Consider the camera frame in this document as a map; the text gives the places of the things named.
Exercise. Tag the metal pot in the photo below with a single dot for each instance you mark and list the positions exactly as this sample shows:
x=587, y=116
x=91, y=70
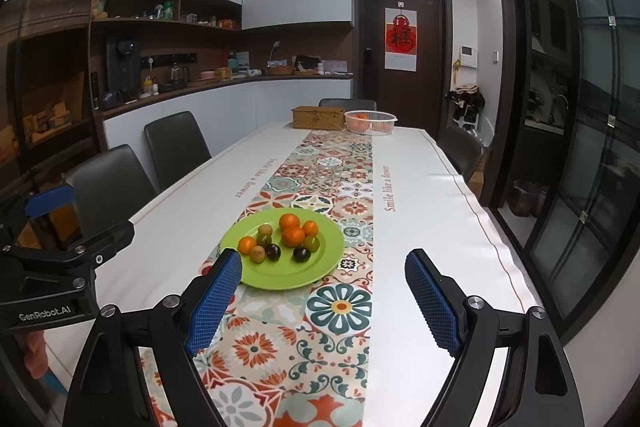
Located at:
x=527, y=199

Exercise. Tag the white floral patterned tablecloth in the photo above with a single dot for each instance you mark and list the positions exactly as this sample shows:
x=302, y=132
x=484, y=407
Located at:
x=350, y=187

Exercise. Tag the white desk lamp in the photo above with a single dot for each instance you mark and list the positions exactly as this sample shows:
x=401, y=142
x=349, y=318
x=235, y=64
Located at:
x=275, y=49

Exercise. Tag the person's left hand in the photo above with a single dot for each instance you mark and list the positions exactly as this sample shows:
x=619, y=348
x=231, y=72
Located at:
x=37, y=352

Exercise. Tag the tan walnut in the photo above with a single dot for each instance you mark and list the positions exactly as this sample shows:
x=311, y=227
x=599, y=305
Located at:
x=258, y=253

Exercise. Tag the glass kettle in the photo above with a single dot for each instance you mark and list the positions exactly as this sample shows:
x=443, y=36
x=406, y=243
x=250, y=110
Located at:
x=179, y=76

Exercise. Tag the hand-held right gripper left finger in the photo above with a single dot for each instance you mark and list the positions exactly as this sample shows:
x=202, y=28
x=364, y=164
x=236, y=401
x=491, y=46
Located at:
x=215, y=302

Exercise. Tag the clothes rack with bags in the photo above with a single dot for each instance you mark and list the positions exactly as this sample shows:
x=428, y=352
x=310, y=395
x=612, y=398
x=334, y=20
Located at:
x=465, y=104

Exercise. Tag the red wall calendar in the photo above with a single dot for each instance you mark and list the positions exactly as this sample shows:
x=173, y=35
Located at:
x=400, y=39

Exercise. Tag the dark purple plum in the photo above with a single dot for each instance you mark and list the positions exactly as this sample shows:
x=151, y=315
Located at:
x=272, y=251
x=300, y=253

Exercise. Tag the wooden wall shelf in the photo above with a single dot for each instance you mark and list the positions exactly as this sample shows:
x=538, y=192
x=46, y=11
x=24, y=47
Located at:
x=150, y=21

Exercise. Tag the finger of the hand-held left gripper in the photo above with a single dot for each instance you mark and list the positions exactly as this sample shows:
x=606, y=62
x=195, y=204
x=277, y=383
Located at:
x=100, y=244
x=50, y=202

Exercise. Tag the black coffee machine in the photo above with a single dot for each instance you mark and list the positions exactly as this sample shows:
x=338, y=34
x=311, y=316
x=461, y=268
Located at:
x=122, y=67

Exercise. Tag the white wall control panel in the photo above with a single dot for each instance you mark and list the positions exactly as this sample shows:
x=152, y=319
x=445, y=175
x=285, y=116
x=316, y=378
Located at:
x=468, y=56

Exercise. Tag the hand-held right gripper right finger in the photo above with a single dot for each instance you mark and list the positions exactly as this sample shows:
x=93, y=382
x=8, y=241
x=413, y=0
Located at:
x=432, y=302

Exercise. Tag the dark wooden door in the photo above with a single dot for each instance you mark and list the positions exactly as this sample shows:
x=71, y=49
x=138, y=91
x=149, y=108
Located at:
x=430, y=32

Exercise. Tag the black bag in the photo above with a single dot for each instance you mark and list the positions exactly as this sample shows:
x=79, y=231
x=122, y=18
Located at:
x=306, y=63

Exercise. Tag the white counter cabinet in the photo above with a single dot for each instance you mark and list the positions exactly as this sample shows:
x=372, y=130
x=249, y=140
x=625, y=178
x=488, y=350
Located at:
x=250, y=107

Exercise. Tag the sliding glass door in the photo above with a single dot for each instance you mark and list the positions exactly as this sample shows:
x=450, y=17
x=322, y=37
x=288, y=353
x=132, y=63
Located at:
x=590, y=132

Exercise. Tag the woven rattan box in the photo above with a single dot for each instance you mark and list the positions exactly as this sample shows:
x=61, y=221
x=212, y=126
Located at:
x=317, y=117

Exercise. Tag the dark leather chair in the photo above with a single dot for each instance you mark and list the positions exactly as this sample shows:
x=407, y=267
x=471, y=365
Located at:
x=175, y=147
x=110, y=187
x=460, y=152
x=347, y=104

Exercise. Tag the green plate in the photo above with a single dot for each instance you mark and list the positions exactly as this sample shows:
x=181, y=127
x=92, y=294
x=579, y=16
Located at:
x=300, y=274

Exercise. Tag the small orange mandarin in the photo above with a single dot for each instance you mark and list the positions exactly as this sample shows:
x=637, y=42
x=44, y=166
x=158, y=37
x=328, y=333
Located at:
x=289, y=221
x=310, y=227
x=246, y=245
x=293, y=236

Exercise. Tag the mandarin in plastic basket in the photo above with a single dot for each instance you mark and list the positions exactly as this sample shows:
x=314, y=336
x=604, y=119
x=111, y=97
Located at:
x=361, y=121

